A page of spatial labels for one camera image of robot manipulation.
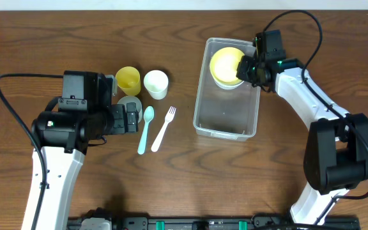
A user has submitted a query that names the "yellow plastic cup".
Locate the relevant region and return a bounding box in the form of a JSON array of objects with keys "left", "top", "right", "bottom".
[{"left": 116, "top": 66, "right": 141, "bottom": 96}]

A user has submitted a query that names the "cream white plastic cup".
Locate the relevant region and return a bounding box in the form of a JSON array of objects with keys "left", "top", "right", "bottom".
[{"left": 144, "top": 70, "right": 169, "bottom": 100}]

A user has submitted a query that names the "clear plastic container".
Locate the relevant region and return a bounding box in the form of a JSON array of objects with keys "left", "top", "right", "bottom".
[{"left": 193, "top": 38, "right": 261, "bottom": 141}]

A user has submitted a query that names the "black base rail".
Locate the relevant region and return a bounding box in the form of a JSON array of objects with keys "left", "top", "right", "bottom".
[{"left": 67, "top": 216, "right": 361, "bottom": 230}]

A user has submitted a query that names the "left black cable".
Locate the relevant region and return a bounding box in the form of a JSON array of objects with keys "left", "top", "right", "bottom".
[{"left": 0, "top": 73, "right": 64, "bottom": 230}]

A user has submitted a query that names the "black cable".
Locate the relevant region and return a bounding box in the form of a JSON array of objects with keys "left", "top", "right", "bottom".
[
  {"left": 262, "top": 9, "right": 368, "bottom": 224},
  {"left": 0, "top": 73, "right": 64, "bottom": 230}
]

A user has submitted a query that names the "grey plastic cup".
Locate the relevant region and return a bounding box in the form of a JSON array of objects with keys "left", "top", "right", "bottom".
[{"left": 118, "top": 96, "right": 143, "bottom": 123}]

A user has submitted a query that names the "cream white plastic fork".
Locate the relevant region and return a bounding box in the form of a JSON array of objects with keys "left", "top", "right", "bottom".
[{"left": 151, "top": 106, "right": 176, "bottom": 152}]

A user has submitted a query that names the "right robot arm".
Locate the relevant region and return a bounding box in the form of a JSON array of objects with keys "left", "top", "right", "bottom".
[{"left": 236, "top": 30, "right": 368, "bottom": 226}]

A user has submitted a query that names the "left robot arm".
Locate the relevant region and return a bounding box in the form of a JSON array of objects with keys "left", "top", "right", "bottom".
[{"left": 22, "top": 71, "right": 139, "bottom": 229}]

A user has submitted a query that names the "mint green plastic spoon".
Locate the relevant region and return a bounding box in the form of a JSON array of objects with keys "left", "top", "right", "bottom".
[{"left": 137, "top": 106, "right": 155, "bottom": 155}]

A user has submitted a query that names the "right black cable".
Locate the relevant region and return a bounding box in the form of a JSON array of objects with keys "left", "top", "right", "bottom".
[{"left": 262, "top": 9, "right": 368, "bottom": 224}]

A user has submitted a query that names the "yellow plastic bowl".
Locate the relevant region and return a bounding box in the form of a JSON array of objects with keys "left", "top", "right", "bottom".
[{"left": 210, "top": 47, "right": 244, "bottom": 86}]

